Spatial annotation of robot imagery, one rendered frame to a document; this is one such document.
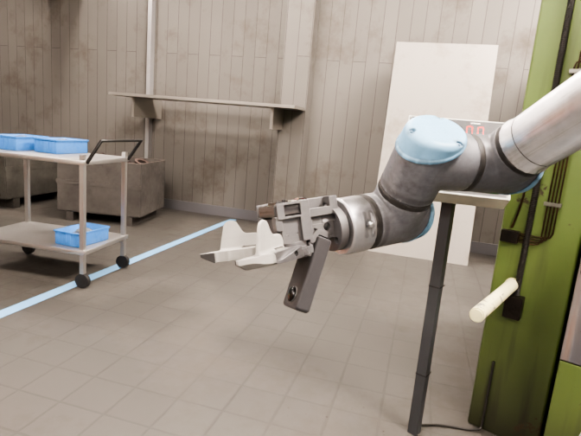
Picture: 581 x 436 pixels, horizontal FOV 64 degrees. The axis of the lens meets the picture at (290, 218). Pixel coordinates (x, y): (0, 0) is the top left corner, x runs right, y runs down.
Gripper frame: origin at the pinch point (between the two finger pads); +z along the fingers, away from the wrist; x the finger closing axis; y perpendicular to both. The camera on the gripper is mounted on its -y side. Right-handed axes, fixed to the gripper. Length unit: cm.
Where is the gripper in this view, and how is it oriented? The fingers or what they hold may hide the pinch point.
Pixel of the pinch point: (215, 265)
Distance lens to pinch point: 64.1
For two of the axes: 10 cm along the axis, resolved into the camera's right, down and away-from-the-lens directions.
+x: 4.6, -0.1, -8.9
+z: -8.8, 1.4, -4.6
